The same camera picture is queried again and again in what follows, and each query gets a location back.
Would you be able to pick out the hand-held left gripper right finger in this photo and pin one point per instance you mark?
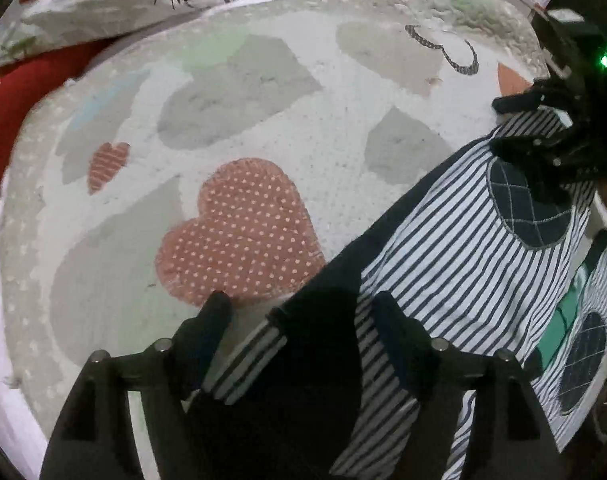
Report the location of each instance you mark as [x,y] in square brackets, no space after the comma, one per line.
[391,332]

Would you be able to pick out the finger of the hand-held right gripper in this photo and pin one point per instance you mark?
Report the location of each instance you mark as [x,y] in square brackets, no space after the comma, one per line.
[531,152]
[521,101]

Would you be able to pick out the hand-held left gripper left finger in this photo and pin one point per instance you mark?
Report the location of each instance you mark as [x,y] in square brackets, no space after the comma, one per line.
[211,322]

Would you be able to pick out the striped pants with navy patches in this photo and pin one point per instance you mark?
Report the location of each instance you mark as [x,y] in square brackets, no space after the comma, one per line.
[458,260]

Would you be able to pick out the green cloth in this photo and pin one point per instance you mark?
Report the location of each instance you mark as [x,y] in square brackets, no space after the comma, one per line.
[558,332]

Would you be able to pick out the heart patterned quilt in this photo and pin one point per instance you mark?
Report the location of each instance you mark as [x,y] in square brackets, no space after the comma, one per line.
[243,110]

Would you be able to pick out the red bed sheet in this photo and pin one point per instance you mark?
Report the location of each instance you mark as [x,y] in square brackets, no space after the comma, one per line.
[13,110]

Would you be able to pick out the floral pillow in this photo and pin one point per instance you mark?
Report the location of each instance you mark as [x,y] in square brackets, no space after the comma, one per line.
[108,5]

